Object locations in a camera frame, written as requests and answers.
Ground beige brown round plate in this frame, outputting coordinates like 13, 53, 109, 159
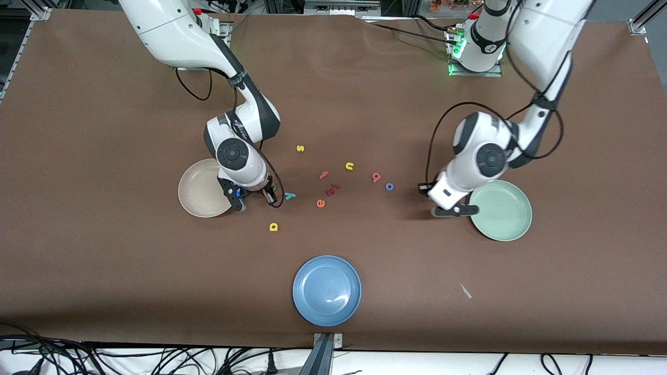
178, 158, 236, 218

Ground pale green round plate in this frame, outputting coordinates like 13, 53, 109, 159
468, 180, 533, 242

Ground blue round plate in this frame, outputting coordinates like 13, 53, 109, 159
292, 255, 362, 328

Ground brown table cover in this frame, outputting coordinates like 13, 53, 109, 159
0, 9, 667, 356

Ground grey metal box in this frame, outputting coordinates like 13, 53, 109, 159
304, 0, 382, 16

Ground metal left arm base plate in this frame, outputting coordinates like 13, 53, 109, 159
447, 29, 503, 78

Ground black cable across table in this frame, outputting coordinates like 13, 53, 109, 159
360, 16, 454, 45

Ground aluminium camera mount post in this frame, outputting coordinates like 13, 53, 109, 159
300, 332, 344, 375

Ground black floor cable bundle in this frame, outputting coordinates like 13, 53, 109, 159
0, 323, 313, 375

